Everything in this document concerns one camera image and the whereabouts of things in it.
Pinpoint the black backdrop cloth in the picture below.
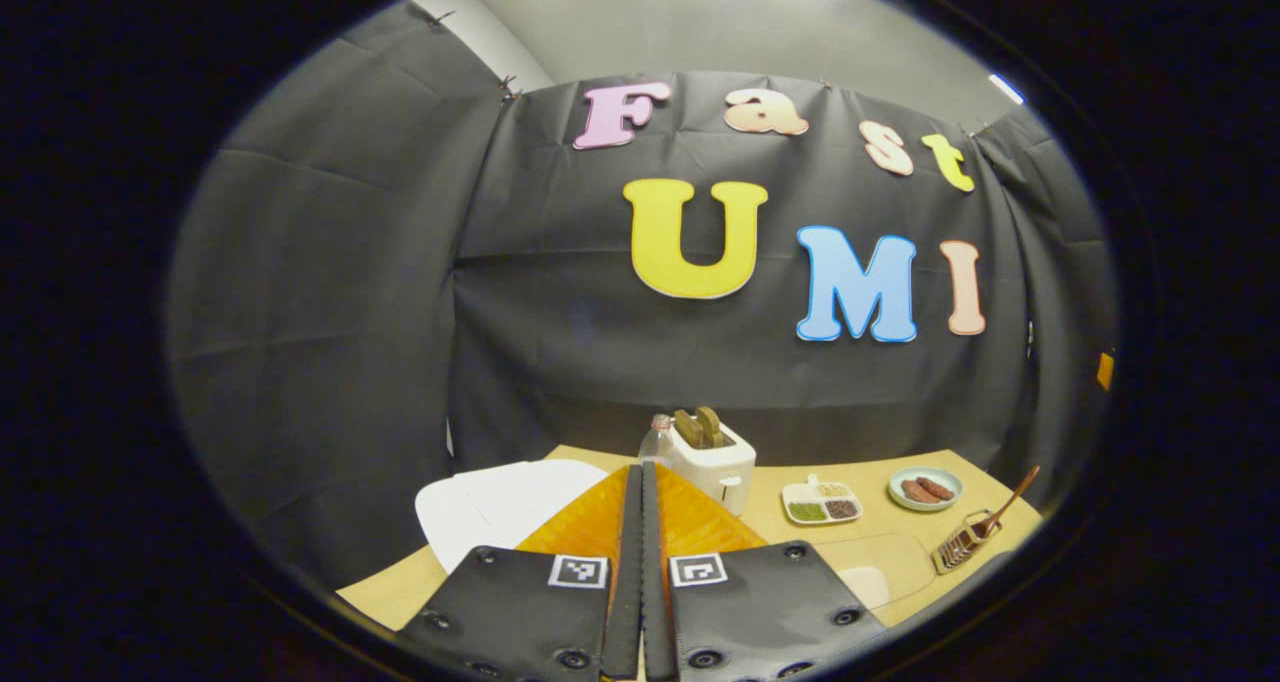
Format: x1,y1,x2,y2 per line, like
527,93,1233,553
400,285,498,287
165,0,1121,603

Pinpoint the white toaster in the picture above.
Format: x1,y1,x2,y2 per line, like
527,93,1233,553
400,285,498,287
665,422,758,518

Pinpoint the brown wooden spoon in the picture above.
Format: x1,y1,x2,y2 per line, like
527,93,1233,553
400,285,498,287
972,465,1041,541

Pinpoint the pale green plate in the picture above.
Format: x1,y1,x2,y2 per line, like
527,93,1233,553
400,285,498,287
888,466,964,513

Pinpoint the white divided grain dish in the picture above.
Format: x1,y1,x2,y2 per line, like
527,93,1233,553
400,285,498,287
781,475,864,526

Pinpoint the clear plastic water bottle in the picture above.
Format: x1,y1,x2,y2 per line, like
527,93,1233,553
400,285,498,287
640,414,676,468

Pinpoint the white rice cooker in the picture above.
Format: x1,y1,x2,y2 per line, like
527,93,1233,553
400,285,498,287
415,459,611,573

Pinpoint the wire chopstick holder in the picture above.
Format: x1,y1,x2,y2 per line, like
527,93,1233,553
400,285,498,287
932,510,1004,575

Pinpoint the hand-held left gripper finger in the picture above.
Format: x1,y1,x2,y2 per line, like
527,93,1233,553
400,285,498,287
400,462,644,682
643,462,886,682

